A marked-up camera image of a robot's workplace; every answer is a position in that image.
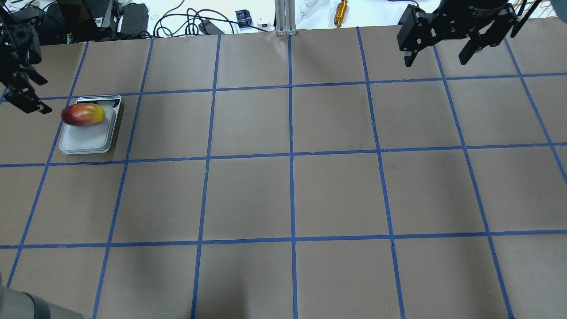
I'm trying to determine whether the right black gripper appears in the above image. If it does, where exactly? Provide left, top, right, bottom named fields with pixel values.
left=396, top=0, right=519, bottom=67

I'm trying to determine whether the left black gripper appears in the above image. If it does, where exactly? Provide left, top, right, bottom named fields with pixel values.
left=0, top=12, right=53, bottom=114

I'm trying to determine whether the red yellow mango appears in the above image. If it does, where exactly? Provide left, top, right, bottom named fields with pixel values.
left=61, top=103, right=106, bottom=127

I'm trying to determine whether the silver digital kitchen scale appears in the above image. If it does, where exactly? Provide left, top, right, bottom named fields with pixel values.
left=59, top=94, right=122, bottom=154

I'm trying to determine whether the brass cylindrical fitting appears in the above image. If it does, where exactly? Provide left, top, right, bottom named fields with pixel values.
left=333, top=0, right=348, bottom=28

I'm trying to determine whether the aluminium frame post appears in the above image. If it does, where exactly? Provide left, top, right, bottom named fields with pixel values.
left=275, top=0, right=297, bottom=36

